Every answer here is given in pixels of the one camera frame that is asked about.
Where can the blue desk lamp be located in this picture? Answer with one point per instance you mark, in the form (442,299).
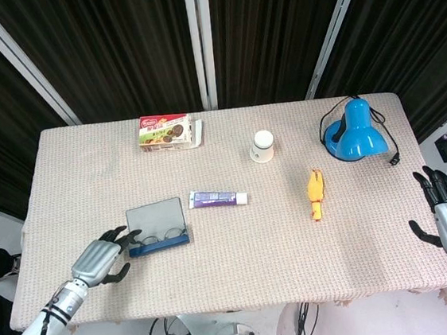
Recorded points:
(360,133)

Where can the blue glasses case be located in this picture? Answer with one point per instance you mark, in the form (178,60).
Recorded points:
(154,216)

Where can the opened cookie carton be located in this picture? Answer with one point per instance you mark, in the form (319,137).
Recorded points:
(164,133)

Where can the yellow rubber chicken toy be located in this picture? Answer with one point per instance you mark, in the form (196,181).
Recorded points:
(316,194)

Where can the white paper cup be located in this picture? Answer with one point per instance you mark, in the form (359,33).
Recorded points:
(262,147)

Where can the thin wire eyeglasses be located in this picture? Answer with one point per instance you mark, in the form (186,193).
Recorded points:
(171,233)

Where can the dark pleated curtain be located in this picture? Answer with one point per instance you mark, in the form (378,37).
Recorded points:
(115,47)

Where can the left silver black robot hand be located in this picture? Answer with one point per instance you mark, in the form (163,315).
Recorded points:
(95,261)

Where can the purple toothpaste tube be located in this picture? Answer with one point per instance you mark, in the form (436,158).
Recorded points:
(215,198)

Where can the beige cloth-covered table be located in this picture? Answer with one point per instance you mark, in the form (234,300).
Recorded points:
(237,262)

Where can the white frame post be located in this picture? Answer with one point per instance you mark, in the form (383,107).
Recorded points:
(201,42)
(333,32)
(24,64)

